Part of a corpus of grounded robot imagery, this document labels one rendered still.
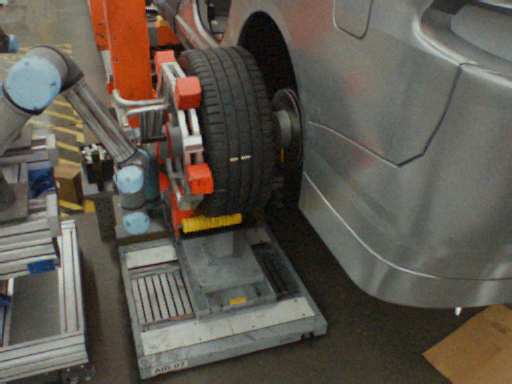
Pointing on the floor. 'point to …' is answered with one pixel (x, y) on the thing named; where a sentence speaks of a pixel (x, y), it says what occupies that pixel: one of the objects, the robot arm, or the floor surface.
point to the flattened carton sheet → (477, 349)
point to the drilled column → (104, 209)
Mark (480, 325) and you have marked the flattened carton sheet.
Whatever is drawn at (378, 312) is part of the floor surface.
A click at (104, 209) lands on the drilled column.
